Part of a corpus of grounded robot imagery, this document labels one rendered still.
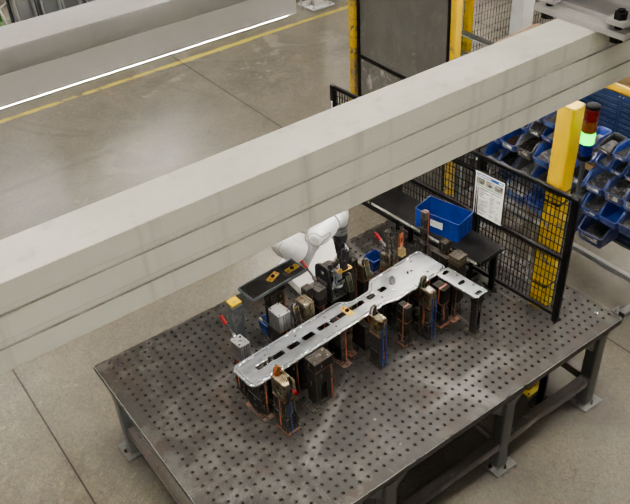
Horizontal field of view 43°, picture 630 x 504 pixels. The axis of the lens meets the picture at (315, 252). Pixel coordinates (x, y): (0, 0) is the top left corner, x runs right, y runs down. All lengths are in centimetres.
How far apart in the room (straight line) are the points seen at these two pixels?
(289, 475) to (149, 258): 313
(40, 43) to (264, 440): 288
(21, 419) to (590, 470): 351
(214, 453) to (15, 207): 404
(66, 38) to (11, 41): 10
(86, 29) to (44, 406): 417
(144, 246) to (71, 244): 8
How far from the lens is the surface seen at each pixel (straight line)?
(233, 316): 421
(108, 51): 167
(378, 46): 673
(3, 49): 159
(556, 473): 498
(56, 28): 163
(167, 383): 449
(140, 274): 93
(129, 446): 509
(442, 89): 113
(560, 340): 470
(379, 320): 420
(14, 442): 545
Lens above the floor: 389
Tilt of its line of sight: 38 degrees down
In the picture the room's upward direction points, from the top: 4 degrees counter-clockwise
